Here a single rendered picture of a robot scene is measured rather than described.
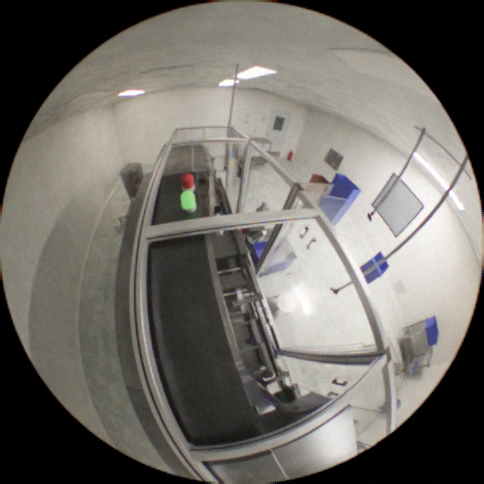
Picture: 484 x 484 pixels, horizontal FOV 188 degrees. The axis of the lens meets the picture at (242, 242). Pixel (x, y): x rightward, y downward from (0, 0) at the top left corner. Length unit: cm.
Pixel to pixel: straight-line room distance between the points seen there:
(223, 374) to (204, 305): 21
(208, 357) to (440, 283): 462
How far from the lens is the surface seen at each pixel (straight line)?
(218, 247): 129
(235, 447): 53
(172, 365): 46
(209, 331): 43
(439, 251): 443
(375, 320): 67
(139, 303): 43
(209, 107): 555
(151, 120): 572
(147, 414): 51
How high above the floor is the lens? 215
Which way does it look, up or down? 53 degrees down
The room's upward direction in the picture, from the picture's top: 13 degrees clockwise
